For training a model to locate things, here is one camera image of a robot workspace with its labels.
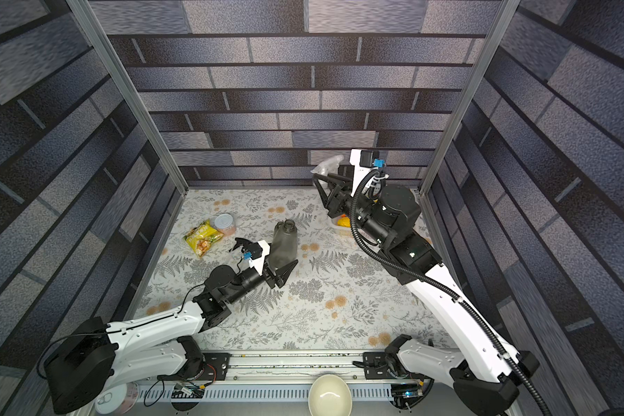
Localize clear white spray nozzle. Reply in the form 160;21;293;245
310;155;344;176

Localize grey spray bottle front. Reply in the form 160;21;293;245
269;219;298;270

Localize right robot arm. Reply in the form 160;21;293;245
313;169;551;415

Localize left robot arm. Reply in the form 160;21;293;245
43;261;297;415

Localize pink tin can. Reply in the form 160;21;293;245
213;213;236;236

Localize yellow snack packet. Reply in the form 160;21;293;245
183;219;224;258

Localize cream bowl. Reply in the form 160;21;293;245
308;374;353;416

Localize black corrugated cable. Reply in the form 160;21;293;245
349;168;552;416

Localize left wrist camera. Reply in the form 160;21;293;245
242;240;270;276

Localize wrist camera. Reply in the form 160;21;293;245
242;240;270;276
349;149;388;194

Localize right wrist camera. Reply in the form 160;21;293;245
349;149;388;194

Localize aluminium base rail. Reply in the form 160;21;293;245
82;349;500;386

